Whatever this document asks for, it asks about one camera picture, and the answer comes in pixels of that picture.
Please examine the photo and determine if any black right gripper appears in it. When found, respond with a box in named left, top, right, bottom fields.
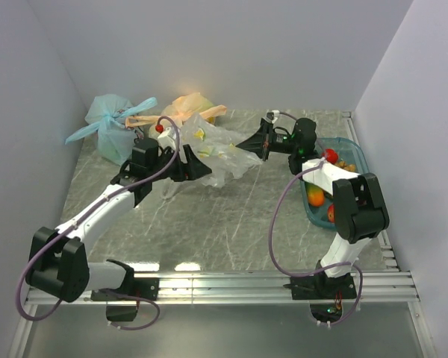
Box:
left=235, top=123, right=299, bottom=161

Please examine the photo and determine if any teal plastic tray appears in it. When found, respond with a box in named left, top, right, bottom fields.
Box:
left=300, top=137, right=369, bottom=231

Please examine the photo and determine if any purple cable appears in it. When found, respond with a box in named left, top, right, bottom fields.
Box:
left=269, top=111, right=364, bottom=327
left=14, top=116, right=181, bottom=331

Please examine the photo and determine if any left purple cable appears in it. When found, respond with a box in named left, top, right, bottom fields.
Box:
left=14, top=116, right=181, bottom=331

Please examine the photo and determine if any orange tied plastic bag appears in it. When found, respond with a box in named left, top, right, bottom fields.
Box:
left=125, top=92, right=227, bottom=128

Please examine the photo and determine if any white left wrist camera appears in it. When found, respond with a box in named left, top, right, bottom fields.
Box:
left=155, top=125, right=177, bottom=150

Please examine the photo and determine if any red fake tomato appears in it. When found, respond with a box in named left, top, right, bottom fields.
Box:
left=322, top=148, right=339, bottom=164

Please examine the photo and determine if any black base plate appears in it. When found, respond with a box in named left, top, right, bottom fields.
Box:
left=90, top=277, right=160, bottom=301
left=283, top=273, right=357, bottom=301

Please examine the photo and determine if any blue tied plastic bag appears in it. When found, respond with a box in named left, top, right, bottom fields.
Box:
left=65, top=94, right=158, bottom=166

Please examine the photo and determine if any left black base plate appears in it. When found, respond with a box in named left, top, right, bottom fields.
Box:
left=90, top=277, right=160, bottom=301

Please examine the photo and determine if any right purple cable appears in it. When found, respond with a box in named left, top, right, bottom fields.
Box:
left=269, top=111, right=364, bottom=327

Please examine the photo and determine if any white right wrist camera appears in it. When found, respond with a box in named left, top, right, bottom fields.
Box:
left=265, top=110, right=281, bottom=123

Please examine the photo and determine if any clear lemon-print plastic bag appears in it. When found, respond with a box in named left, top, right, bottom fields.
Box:
left=158, top=113, right=262, bottom=188

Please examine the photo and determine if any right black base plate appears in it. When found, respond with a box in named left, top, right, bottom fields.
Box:
left=283, top=273, right=357, bottom=301

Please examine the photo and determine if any red yellow fake apple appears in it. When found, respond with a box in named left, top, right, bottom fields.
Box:
left=327, top=204, right=335, bottom=223

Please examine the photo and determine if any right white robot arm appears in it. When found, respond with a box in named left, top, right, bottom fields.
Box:
left=238, top=111, right=390, bottom=300

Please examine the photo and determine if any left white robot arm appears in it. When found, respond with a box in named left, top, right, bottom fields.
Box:
left=25, top=139, right=212, bottom=303

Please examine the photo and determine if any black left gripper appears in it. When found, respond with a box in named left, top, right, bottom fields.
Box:
left=149, top=144, right=212, bottom=182

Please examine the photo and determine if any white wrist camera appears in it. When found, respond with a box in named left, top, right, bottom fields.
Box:
left=265, top=110, right=281, bottom=123
left=155, top=125, right=177, bottom=150

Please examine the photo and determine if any orange green fake mango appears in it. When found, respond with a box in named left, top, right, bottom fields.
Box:
left=306, top=183, right=326, bottom=207

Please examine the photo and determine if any fake longan bunch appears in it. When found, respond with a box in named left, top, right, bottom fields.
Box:
left=335, top=160, right=356, bottom=172

